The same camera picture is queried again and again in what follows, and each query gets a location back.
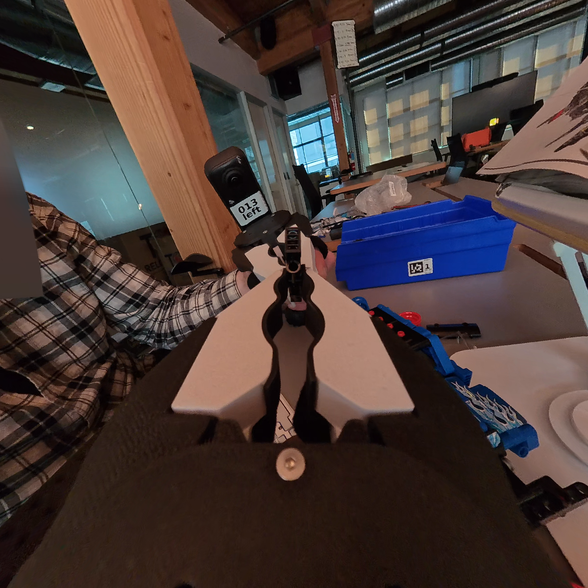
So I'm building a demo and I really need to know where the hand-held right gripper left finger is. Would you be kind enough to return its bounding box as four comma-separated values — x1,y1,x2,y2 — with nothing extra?
170,269,296,443

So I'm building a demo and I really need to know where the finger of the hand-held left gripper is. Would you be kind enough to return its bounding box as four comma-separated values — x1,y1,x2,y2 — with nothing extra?
244,243,286,282
299,231,319,273

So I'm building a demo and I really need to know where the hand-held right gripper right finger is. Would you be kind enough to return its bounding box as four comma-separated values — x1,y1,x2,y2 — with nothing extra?
296,269,417,438

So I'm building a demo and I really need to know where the black brick beam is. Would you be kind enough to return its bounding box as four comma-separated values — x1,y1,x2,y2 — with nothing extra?
282,226,307,306

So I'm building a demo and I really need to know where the blue black toy brick truck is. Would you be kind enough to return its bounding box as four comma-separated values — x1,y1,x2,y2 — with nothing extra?
367,303,588,526

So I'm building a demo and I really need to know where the person's left forearm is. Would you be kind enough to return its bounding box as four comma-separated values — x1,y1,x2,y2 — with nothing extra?
39,225,251,350

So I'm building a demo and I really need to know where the black office chair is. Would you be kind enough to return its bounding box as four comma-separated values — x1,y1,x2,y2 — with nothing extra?
292,164,324,220

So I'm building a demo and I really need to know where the black chair armrest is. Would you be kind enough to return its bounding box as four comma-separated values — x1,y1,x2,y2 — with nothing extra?
171,253,227,279

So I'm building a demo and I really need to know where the sticker sheet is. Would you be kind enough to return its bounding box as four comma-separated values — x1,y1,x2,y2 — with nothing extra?
273,395,296,444

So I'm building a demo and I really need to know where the clear plastic bag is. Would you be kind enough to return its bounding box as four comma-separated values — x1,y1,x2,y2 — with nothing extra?
355,174,413,216

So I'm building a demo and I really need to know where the black cylinder part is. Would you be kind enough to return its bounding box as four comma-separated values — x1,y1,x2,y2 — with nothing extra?
426,322,481,339

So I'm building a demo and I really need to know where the blue storage bin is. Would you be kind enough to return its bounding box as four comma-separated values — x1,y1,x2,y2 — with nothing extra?
334,195,517,291

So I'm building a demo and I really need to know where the cardboard box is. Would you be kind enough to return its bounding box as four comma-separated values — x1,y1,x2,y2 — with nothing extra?
103,222,177,282

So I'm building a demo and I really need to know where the white book stand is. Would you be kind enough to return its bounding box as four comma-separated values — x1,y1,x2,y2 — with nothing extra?
449,177,588,588

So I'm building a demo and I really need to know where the person's plaid shirt torso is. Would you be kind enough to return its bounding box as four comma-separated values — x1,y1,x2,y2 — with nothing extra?
0,193,194,524

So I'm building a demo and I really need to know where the white printed paper notice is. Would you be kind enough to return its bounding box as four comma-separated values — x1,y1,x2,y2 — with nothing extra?
331,19,359,70

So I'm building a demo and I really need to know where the orange chair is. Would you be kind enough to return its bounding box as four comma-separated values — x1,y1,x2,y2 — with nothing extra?
461,128,493,151

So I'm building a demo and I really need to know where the black computer monitor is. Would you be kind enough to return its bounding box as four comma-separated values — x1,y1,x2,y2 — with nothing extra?
451,70,539,135

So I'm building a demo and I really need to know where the instruction booklet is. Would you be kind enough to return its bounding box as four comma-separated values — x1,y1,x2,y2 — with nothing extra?
477,69,588,184

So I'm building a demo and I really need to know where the black wall speaker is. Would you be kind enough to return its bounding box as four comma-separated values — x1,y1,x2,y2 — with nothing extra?
275,66,303,102

